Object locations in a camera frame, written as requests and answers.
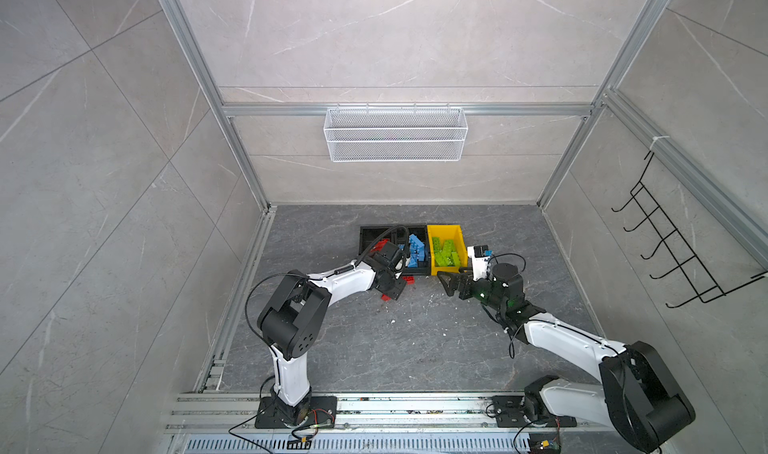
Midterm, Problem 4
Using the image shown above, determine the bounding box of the red arch lego piece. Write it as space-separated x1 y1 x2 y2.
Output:
370 239 389 253

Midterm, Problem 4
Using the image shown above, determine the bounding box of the blue lego brick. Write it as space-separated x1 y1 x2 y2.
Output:
409 234 426 264

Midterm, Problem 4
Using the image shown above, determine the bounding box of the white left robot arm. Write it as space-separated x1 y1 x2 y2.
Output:
257 241 410 408

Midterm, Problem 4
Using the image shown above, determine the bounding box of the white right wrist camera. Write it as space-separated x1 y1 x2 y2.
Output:
467 245 492 281

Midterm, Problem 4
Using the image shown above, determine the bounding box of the black plastic bin middle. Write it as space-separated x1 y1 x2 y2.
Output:
394 225 431 276

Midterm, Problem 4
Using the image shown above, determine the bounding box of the black wire hook rack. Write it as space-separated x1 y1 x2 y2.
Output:
611 151 767 309

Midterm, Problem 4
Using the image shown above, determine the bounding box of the white wire mesh basket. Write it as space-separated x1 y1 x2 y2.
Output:
323 106 469 163

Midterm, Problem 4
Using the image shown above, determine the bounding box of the yellow plastic bin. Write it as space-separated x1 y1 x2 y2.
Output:
427 225 468 276

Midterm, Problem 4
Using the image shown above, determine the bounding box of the black plastic bin left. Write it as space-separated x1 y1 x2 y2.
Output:
358 226 399 260

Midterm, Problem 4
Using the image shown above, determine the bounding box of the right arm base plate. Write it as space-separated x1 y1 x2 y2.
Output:
485 394 578 428

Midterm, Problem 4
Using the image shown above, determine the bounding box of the green long lego brick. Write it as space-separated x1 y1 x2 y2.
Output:
442 239 456 255

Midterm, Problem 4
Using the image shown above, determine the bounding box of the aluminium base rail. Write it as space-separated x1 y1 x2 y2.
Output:
162 392 633 453

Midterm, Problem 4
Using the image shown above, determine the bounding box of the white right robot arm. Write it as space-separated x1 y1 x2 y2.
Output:
437 263 696 453

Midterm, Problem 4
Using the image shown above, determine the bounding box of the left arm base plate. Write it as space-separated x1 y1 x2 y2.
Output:
254 396 338 429

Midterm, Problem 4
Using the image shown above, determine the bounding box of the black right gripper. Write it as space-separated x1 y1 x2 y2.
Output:
438 264 508 315

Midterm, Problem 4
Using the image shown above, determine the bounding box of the black plastic bin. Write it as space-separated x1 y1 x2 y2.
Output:
394 225 431 276
358 226 399 260

